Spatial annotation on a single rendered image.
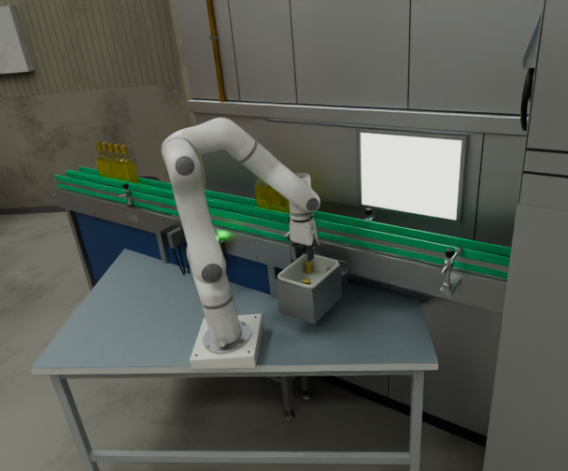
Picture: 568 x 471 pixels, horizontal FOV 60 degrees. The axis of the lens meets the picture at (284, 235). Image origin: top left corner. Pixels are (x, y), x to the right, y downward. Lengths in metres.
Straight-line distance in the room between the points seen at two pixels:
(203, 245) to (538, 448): 1.33
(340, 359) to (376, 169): 0.76
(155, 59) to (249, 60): 3.03
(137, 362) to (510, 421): 1.38
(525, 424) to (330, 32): 1.57
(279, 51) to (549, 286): 1.37
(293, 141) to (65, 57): 3.75
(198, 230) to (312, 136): 0.74
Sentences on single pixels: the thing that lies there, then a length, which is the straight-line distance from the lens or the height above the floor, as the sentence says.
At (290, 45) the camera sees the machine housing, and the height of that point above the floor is 1.81.
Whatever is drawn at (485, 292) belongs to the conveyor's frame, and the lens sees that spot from 1.87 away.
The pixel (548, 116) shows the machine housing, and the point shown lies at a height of 1.66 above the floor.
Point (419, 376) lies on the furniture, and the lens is 2.01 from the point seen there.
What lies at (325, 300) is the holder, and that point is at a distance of 1.96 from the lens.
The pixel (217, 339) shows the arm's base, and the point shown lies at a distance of 1.93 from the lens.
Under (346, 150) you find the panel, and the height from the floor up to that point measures 1.39.
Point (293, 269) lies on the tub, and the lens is 2.00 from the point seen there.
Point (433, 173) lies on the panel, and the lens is 1.95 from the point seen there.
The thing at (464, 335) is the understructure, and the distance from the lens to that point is 2.27.
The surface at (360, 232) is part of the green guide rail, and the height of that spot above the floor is 1.12.
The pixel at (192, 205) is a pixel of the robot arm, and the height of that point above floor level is 1.40.
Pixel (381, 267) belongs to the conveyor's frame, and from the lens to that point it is 1.99.
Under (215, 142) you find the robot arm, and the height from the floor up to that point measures 1.59.
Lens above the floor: 1.98
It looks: 26 degrees down
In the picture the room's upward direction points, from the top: 6 degrees counter-clockwise
